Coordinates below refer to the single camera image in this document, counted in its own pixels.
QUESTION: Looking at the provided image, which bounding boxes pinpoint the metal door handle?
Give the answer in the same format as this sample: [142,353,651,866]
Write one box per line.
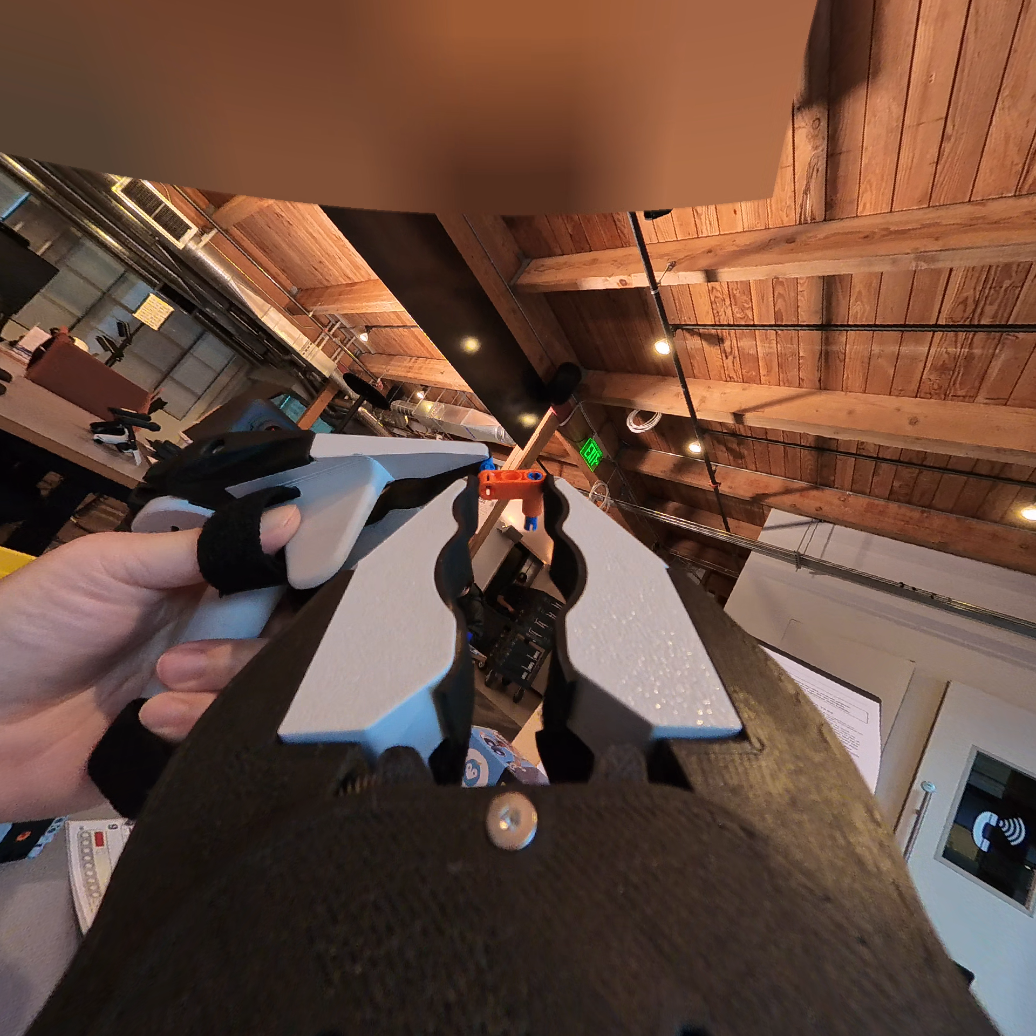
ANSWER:
[901,779,937,864]

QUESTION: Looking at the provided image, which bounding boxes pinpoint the wooden table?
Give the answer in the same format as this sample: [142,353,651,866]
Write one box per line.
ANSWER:
[0,348,175,490]

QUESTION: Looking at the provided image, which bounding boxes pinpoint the person's left hand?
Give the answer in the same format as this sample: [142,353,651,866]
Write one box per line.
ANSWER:
[0,503,303,824]

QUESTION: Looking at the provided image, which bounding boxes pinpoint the black white device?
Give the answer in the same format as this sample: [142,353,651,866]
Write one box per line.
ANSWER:
[89,408,163,462]

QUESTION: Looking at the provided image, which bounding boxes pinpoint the open instruction booklet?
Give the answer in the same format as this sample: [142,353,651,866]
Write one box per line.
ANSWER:
[65,817,137,933]

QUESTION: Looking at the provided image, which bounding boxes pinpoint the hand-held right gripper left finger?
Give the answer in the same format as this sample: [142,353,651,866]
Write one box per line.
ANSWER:
[276,476,480,782]

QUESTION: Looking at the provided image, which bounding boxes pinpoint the blue robot kit box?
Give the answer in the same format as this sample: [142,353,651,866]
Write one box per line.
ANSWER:
[463,727,553,788]

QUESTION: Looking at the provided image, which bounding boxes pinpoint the ceiling vent grille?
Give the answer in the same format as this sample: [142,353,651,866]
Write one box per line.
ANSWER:
[112,176,201,249]

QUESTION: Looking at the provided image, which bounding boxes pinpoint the silver ventilation duct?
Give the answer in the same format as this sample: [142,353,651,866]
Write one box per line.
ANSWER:
[0,154,349,390]

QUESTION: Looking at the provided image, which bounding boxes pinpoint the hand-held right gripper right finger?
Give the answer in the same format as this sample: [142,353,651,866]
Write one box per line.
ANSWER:
[536,474,746,785]

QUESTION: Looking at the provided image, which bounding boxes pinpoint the dark window logo sign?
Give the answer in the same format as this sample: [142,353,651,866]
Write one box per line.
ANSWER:
[935,745,1036,916]

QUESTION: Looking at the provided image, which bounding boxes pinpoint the black tool cart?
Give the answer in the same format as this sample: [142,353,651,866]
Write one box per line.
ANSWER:
[478,583,568,693]

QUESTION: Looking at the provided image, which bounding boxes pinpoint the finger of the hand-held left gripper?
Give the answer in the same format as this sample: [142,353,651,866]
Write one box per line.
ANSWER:
[227,433,493,499]
[285,460,466,592]

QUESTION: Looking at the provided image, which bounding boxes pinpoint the wooden post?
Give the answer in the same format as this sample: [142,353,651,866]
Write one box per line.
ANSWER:
[472,405,561,560]

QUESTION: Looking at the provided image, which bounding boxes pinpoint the black monitor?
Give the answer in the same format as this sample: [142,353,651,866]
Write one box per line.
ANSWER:
[0,227,62,325]

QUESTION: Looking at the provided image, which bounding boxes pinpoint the orange angle connector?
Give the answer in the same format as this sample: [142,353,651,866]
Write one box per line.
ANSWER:
[478,467,549,521]

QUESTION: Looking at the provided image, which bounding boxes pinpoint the white paper notice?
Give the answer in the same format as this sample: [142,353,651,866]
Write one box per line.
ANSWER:
[761,643,883,796]

